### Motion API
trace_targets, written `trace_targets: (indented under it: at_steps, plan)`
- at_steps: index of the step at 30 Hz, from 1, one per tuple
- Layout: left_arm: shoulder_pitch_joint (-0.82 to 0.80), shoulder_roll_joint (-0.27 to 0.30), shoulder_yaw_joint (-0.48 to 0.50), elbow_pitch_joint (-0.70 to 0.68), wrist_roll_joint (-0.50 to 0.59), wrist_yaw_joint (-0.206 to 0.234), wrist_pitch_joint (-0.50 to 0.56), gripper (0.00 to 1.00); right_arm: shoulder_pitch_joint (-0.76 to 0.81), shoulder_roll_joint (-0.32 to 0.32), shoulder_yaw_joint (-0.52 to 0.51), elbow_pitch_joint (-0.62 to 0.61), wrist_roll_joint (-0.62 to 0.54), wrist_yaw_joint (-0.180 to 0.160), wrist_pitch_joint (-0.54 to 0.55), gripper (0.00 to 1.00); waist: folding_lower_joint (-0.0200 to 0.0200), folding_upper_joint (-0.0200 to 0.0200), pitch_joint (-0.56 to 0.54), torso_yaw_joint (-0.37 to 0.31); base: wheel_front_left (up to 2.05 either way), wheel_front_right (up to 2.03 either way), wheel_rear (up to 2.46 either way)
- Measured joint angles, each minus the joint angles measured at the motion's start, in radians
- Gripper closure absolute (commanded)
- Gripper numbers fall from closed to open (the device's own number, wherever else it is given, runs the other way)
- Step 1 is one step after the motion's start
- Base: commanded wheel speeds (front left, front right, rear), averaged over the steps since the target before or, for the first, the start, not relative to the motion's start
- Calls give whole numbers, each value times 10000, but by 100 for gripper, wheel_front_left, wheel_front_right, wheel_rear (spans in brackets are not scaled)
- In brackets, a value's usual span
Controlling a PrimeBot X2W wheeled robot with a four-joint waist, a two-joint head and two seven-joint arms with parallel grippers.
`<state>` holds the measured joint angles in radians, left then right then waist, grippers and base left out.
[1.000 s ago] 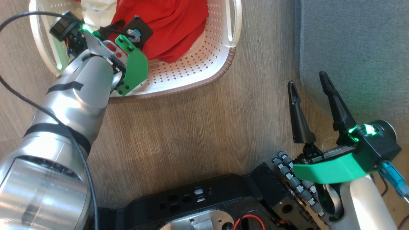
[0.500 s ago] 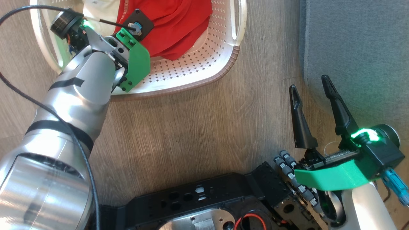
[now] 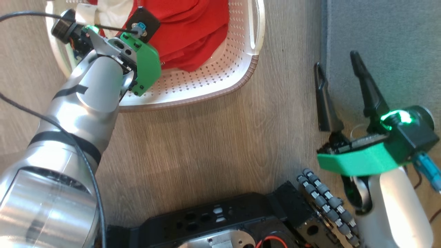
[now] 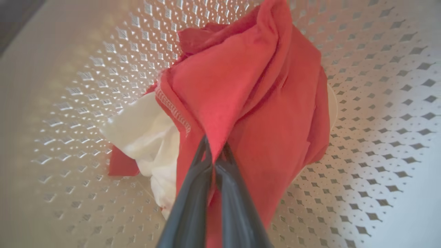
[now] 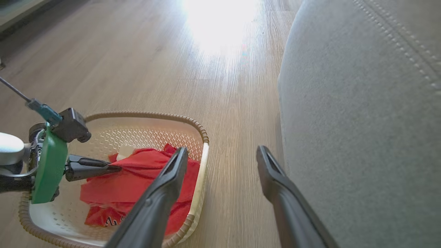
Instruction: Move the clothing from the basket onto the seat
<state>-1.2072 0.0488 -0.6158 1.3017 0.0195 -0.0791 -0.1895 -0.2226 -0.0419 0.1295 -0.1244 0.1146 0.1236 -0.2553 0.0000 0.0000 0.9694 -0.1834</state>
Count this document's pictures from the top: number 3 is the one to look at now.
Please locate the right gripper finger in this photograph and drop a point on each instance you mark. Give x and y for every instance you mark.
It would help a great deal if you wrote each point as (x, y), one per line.
(370, 93)
(325, 106)

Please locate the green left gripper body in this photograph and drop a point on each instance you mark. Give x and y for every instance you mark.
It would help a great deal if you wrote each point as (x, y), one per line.
(146, 65)

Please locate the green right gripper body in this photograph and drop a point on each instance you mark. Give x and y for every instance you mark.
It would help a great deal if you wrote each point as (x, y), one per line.
(365, 160)

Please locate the red shirt with lettering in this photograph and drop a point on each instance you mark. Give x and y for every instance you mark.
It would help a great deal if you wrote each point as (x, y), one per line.
(193, 31)

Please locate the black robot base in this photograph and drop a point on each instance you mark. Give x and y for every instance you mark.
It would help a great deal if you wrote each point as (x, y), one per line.
(220, 217)

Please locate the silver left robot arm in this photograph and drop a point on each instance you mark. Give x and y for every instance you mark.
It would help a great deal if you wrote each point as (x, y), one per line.
(69, 120)

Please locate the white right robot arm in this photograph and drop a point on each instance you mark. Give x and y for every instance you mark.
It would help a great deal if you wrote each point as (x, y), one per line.
(396, 210)

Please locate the white perforated laundry basket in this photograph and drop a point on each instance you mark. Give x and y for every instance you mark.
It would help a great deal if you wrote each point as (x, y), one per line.
(220, 75)

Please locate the grey roller omni wheel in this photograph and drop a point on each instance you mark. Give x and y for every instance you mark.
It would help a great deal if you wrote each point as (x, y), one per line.
(327, 203)

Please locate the white garment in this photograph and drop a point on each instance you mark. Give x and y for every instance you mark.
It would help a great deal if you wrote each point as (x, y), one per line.
(110, 13)

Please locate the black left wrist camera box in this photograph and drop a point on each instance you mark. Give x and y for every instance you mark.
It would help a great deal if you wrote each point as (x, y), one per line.
(146, 19)

